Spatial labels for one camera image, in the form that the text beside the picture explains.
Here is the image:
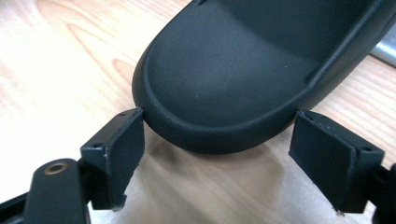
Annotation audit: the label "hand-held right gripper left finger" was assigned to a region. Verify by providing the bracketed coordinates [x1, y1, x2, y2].
[79, 106, 146, 213]

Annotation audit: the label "metal shoe rack grey shelves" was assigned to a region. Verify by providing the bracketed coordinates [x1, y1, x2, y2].
[369, 30, 396, 68]

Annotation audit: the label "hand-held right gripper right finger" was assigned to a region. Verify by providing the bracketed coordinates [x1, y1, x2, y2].
[288, 108, 386, 217]

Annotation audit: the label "black slipper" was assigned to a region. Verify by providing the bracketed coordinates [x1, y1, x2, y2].
[131, 0, 396, 156]

